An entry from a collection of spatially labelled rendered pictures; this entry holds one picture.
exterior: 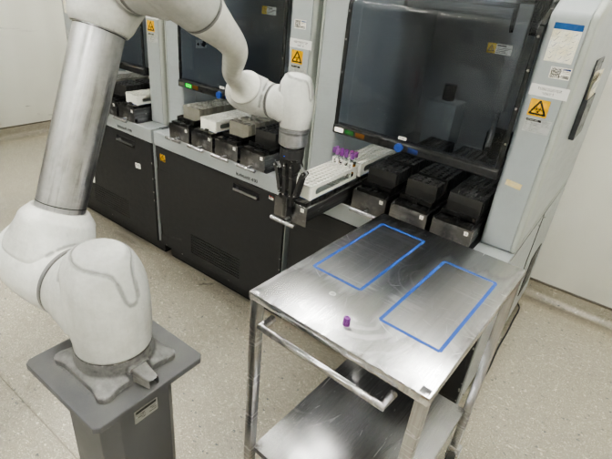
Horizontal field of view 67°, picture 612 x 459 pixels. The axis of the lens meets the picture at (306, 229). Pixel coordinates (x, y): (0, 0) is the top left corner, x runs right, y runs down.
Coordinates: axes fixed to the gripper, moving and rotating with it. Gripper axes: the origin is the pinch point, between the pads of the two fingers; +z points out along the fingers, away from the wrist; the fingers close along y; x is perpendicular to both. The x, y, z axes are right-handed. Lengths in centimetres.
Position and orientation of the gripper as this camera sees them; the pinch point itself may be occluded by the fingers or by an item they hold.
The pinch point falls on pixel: (287, 205)
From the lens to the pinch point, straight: 151.1
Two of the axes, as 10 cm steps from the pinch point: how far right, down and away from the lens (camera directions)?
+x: -6.0, 3.3, -7.3
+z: -0.9, 8.8, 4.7
